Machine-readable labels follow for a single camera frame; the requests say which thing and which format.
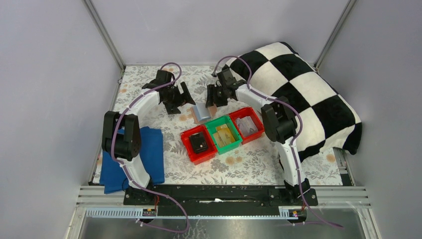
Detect aluminium frame rail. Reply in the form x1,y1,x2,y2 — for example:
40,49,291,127
77,186,370,220

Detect black card stack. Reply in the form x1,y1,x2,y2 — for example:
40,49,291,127
189,132,209,154

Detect green plastic bin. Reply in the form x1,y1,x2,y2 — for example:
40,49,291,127
205,115,243,155

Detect blue folded cloth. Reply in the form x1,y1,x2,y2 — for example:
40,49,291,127
100,126,165,194

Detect floral patterned table mat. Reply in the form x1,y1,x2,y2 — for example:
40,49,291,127
113,65,343,186

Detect red plastic bin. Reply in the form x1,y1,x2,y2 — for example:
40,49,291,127
228,107,264,144
181,124,217,165

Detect silver white credit cards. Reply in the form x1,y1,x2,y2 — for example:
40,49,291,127
235,116,258,137

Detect black white checkered blanket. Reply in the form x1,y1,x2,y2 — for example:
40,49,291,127
223,42,363,161

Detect gold credit cards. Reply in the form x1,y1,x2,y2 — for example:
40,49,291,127
213,124,235,148

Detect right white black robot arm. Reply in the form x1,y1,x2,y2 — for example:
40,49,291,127
206,69,311,198

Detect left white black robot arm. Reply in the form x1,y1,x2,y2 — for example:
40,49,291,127
102,70,195,190

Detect left red plastic bin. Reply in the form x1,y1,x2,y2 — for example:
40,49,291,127
181,124,217,165

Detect right red plastic bin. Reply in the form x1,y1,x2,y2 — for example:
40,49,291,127
228,107,264,144

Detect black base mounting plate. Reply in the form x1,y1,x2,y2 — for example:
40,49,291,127
123,184,318,206

